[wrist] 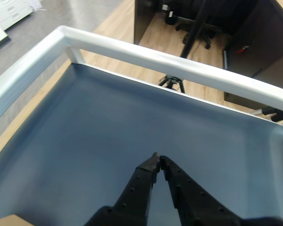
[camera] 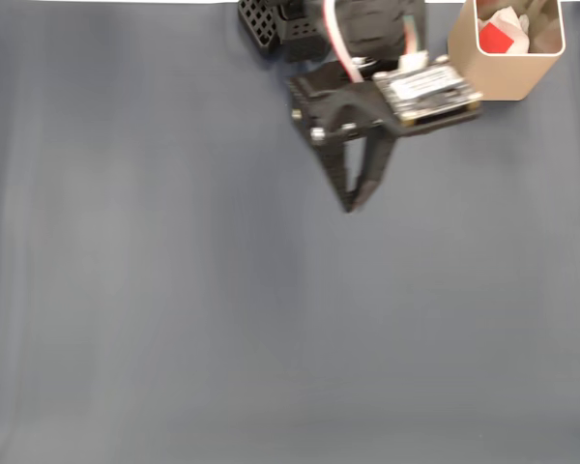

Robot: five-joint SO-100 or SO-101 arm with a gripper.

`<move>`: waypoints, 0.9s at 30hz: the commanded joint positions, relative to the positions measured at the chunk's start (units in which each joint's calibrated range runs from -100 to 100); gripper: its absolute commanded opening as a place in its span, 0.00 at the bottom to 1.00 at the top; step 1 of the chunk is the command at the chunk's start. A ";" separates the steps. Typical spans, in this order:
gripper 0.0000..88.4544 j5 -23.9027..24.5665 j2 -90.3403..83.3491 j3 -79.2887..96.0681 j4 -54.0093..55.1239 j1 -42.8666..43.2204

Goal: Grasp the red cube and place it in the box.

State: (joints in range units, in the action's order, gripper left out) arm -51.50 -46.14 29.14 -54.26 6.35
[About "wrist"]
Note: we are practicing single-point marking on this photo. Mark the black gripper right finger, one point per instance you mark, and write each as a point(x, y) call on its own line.
point(193, 202)

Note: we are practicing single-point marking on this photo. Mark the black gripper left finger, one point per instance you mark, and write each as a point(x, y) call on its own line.
point(136, 193)

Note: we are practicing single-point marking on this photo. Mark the beige rectangular box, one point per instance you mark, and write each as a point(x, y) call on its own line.
point(11, 222)

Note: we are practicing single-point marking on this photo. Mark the blue-grey table mat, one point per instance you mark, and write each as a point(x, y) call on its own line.
point(108, 117)

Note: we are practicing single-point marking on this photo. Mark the small red object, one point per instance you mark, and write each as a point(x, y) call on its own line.
point(241, 50)

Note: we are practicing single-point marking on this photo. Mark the black office chair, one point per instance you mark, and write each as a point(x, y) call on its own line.
point(207, 43)

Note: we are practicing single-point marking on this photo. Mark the black tripod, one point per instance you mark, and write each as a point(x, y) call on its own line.
point(194, 28)

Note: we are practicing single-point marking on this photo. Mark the black waste bin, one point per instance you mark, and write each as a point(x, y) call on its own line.
point(171, 17)

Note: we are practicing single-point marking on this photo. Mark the dark brown desk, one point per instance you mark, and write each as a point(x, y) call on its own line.
point(261, 23)

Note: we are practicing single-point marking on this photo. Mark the white drawer cabinet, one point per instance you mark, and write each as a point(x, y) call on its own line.
point(11, 11)

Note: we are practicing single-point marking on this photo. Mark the silver aluminium frame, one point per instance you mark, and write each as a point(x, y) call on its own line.
point(155, 58)

